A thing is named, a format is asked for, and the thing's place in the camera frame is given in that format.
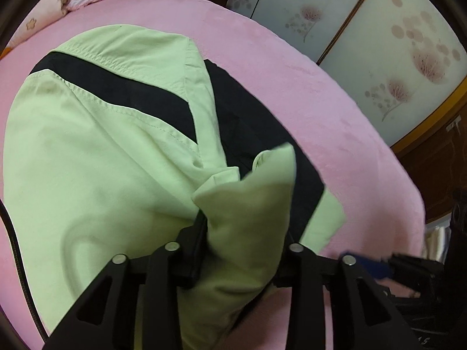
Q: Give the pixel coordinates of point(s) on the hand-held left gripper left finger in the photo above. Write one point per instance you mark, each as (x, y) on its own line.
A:
(197, 248)

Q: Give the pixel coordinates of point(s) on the brown wooden furniture panel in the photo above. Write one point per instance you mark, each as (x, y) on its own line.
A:
(427, 175)

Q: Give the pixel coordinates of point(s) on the green and black jacket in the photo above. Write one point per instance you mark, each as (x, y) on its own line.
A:
(109, 153)

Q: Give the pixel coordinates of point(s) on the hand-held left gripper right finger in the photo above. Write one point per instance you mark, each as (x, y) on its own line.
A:
(299, 262)

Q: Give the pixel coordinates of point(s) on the pink bed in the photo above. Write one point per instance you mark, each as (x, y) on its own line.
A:
(292, 80)

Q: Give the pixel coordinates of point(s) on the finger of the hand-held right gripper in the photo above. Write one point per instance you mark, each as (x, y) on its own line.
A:
(375, 267)

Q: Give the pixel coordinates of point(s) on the white cloth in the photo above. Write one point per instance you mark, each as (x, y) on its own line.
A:
(436, 240)

